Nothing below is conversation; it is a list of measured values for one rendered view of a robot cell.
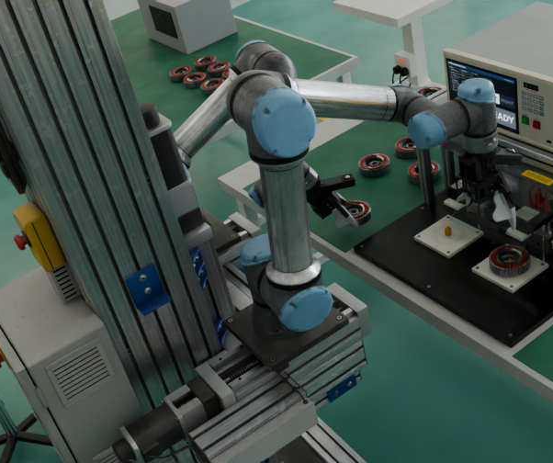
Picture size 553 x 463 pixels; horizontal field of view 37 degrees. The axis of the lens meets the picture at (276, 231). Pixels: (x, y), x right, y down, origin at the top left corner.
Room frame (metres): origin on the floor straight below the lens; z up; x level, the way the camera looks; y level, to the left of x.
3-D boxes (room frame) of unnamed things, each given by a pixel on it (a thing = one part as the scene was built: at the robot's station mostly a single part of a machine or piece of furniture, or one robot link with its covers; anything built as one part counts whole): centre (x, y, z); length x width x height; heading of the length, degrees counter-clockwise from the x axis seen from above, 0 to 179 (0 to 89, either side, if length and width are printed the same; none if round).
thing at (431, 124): (1.50, -0.38, 1.45); 0.11 x 0.11 x 0.08; 18
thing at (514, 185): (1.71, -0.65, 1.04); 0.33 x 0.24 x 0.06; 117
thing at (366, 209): (2.18, -0.26, 0.82); 0.11 x 0.11 x 0.04
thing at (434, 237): (1.99, -0.51, 0.78); 0.15 x 0.15 x 0.01; 27
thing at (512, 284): (1.77, -0.62, 0.78); 0.15 x 0.15 x 0.01; 27
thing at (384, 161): (2.51, -0.40, 0.77); 0.11 x 0.11 x 0.04
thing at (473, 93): (1.52, -0.48, 1.45); 0.09 x 0.08 x 0.11; 108
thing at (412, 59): (2.95, -0.67, 0.98); 0.37 x 0.35 x 0.46; 27
